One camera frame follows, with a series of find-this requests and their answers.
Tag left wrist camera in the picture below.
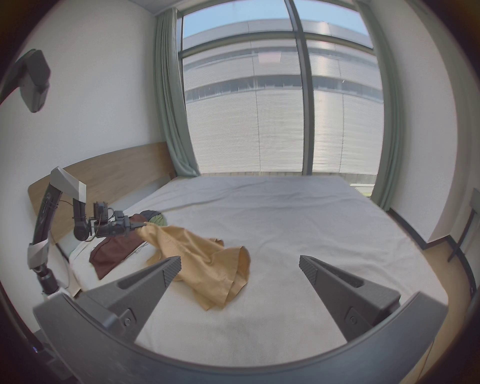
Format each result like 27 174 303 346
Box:
94 202 110 226

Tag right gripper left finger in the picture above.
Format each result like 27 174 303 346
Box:
79 256 183 344

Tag bed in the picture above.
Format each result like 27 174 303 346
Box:
28 142 449 366

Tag window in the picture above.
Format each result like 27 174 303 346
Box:
176 0 391 177

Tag tan shorts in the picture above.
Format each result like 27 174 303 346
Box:
137 222 251 311

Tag brown garment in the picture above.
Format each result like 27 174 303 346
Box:
89 214 151 280

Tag grey dressing table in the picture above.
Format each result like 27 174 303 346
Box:
447 187 480 263

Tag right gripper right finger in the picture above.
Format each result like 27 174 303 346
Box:
299 255 402 343

